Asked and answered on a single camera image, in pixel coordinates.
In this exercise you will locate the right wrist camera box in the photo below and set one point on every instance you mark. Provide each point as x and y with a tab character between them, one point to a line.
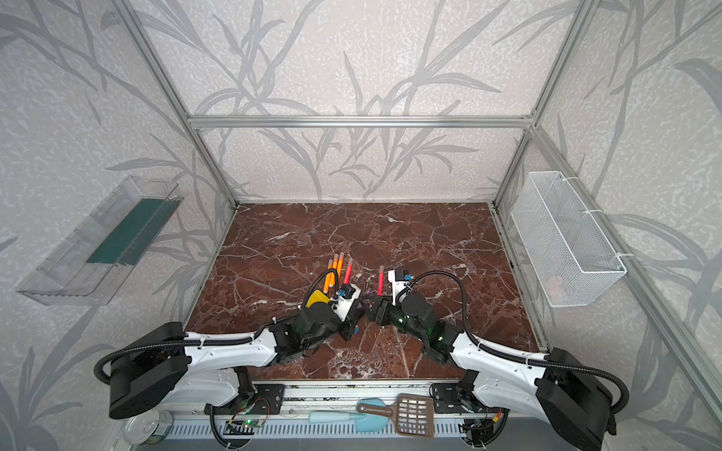
399	279

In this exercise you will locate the yellow toy shovel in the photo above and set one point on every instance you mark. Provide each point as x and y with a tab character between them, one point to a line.
317	297

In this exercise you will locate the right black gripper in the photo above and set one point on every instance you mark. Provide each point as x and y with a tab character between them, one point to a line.
386	312

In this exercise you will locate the red marker pen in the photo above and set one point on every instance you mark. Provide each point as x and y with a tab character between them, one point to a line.
349	270

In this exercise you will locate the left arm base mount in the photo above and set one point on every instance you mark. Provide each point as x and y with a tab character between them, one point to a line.
251	398

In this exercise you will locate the aluminium cage frame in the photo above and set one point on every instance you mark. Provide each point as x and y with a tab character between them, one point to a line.
692	360

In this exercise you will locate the clear plastic wall tray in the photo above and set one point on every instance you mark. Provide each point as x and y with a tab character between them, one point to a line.
89	267

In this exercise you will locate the brown slotted spatula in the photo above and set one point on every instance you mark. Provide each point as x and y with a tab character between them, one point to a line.
411	415

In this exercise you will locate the pink marker pen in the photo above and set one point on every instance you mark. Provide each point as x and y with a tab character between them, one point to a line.
381	281

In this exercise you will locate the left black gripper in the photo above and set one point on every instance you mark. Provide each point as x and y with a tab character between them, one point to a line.
350	320

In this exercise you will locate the small circuit board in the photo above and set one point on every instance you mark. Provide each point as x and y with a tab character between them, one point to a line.
244	426

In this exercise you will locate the white wire mesh basket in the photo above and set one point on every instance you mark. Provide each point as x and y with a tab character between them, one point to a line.
571	256

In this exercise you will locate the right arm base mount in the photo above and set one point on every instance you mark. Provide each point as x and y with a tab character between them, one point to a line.
458	397

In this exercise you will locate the aluminium front rail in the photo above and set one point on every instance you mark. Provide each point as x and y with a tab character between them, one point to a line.
302	397

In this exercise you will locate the light blue silicone spatula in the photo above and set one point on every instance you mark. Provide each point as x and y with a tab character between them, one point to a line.
363	422

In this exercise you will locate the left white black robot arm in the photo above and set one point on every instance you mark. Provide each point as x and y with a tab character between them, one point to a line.
169	365

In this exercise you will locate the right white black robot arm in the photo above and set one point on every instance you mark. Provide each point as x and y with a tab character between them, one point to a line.
552	387

